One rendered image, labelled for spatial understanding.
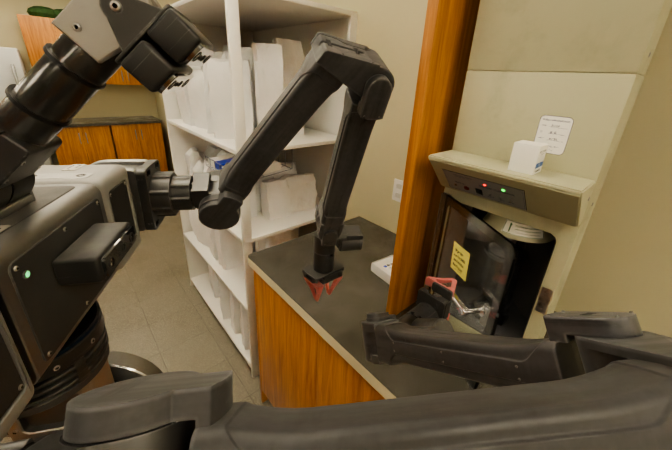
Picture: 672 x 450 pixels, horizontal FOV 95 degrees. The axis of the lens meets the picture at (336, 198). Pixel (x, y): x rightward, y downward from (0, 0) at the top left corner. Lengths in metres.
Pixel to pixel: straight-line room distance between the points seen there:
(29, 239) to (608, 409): 0.48
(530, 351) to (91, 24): 0.52
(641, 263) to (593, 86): 0.67
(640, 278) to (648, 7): 0.80
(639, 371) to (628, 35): 0.62
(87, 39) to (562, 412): 0.45
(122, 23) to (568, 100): 0.76
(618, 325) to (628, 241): 0.94
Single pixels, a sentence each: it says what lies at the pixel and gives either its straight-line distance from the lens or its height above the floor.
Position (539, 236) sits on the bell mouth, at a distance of 0.93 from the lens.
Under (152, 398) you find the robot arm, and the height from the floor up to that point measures 1.50.
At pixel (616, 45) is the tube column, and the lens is 0.81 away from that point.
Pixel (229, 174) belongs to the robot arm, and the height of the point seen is 1.50.
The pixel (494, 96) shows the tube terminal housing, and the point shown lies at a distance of 0.86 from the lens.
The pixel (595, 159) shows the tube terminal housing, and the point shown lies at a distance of 0.81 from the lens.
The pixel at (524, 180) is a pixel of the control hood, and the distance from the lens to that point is 0.72.
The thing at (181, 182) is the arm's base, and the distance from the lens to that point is 0.66.
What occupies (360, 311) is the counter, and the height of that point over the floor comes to 0.94.
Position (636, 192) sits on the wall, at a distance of 1.25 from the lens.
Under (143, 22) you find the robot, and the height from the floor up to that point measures 1.72.
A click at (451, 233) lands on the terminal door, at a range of 0.89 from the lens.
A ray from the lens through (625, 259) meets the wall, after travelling 1.31.
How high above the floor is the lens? 1.68
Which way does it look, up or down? 21 degrees down
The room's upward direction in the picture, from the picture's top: 3 degrees clockwise
